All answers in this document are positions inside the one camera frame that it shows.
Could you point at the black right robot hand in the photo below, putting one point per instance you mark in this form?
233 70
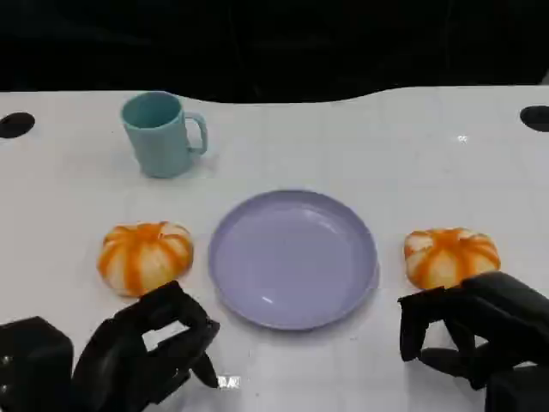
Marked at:
510 317

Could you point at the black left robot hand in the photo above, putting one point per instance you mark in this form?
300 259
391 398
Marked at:
116 356

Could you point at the orange and white bread roll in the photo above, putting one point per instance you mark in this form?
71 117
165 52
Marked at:
143 257
446 257

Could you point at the lilac plate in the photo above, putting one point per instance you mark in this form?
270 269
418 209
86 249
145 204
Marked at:
291 262

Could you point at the black table grommet hole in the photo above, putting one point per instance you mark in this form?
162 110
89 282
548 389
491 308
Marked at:
15 125
536 118

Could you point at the pale green mug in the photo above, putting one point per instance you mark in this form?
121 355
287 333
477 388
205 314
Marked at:
156 141

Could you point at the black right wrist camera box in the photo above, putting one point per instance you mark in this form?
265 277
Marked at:
523 395

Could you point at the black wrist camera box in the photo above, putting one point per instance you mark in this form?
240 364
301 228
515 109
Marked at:
523 395
34 365

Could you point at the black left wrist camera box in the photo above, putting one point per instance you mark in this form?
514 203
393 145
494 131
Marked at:
34 365

